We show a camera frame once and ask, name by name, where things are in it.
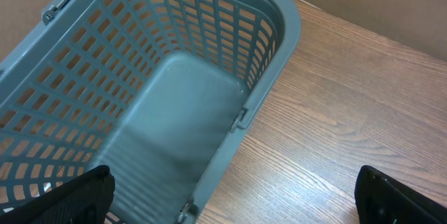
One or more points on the black mesh basket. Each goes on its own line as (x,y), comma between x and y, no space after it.
(158,92)

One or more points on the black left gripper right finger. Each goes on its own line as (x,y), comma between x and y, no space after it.
(382,199)

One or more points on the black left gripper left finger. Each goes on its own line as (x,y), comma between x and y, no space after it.
(85,199)

